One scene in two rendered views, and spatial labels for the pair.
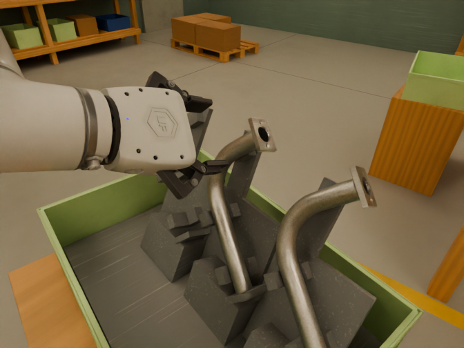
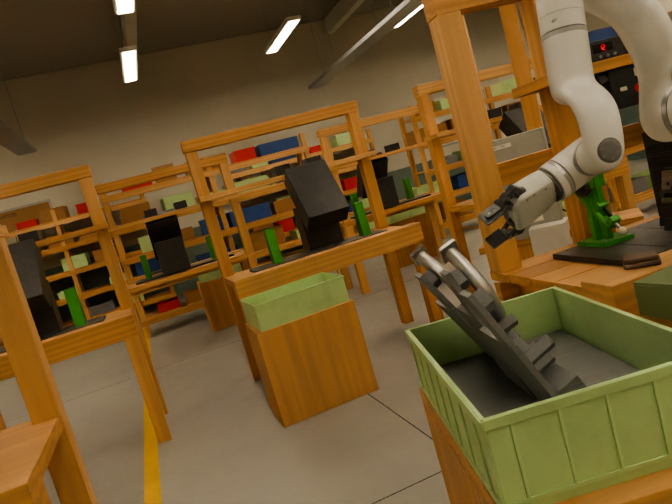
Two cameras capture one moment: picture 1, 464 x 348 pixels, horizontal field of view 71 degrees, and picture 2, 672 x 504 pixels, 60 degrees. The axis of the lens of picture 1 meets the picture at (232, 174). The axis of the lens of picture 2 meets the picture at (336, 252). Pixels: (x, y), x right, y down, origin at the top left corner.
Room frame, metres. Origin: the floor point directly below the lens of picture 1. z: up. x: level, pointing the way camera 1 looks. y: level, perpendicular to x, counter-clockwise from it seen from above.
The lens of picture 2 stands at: (1.55, 0.48, 1.38)
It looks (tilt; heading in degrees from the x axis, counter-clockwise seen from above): 7 degrees down; 217
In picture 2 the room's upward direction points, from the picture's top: 16 degrees counter-clockwise
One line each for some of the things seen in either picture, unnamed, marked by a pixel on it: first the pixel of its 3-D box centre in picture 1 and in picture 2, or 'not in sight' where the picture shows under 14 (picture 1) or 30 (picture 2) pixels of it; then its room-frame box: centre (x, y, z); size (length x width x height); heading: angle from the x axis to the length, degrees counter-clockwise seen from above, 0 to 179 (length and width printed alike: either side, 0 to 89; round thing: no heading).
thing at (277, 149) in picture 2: not in sight; (225, 230); (-4.46, -5.82, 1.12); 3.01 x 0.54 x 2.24; 144
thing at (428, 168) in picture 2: not in sight; (490, 153); (-8.25, -3.04, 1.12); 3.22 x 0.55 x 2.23; 144
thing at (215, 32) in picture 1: (214, 35); not in sight; (5.48, 0.33, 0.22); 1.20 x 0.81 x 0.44; 49
